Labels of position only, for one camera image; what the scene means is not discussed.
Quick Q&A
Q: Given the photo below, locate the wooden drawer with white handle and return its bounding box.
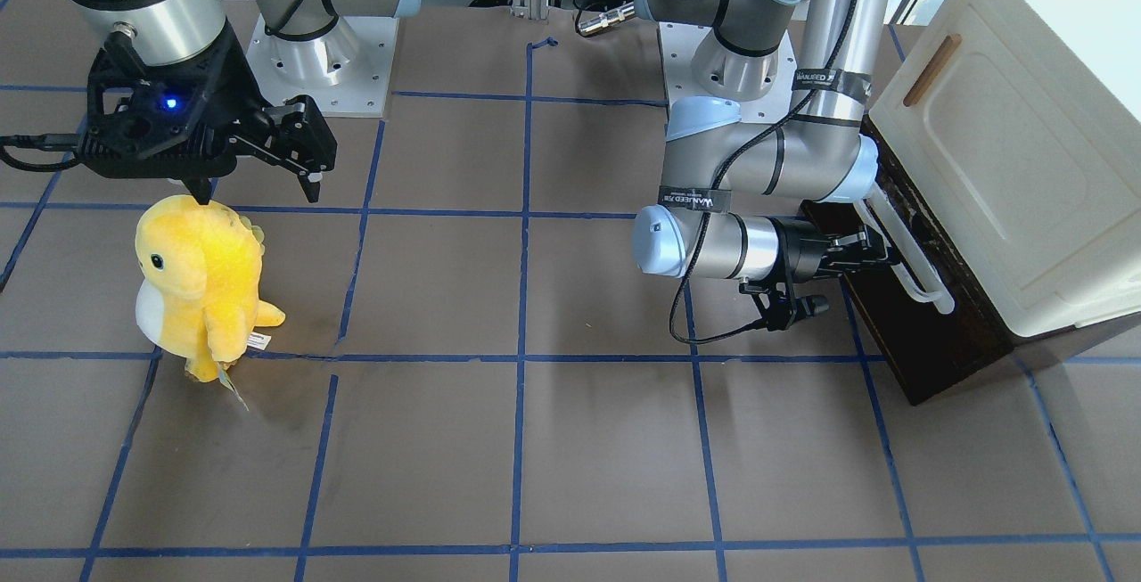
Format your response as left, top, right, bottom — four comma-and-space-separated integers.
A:
799, 170, 1017, 405

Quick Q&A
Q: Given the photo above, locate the yellow plush dinosaur toy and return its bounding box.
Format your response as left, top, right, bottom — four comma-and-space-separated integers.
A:
133, 193, 286, 394

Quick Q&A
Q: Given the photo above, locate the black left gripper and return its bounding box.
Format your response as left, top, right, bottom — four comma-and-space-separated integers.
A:
771, 217, 899, 284

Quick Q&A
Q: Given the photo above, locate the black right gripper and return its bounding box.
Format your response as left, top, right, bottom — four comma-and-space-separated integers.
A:
75, 25, 338, 205

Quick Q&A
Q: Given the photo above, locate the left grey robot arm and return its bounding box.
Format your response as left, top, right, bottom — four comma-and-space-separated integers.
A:
632, 0, 888, 281

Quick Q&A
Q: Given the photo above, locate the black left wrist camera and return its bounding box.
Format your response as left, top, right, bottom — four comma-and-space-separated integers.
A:
738, 281, 830, 332

